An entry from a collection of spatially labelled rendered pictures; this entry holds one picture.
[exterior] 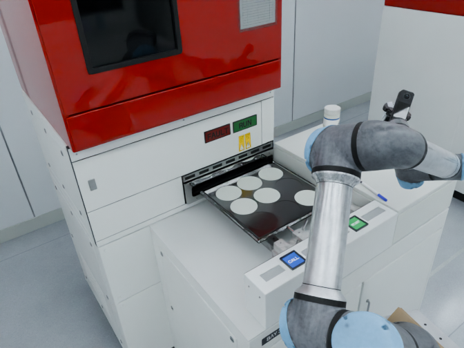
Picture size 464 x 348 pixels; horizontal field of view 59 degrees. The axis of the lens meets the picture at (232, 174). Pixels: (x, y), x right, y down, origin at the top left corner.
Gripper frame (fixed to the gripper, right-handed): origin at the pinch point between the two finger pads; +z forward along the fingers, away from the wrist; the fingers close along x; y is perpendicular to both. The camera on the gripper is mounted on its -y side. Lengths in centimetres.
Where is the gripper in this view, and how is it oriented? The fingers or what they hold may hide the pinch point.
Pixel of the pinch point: (395, 103)
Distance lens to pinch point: 160.1
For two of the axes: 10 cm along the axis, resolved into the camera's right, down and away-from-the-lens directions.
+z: 2.6, -4.5, 8.5
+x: 9.3, 3.7, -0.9
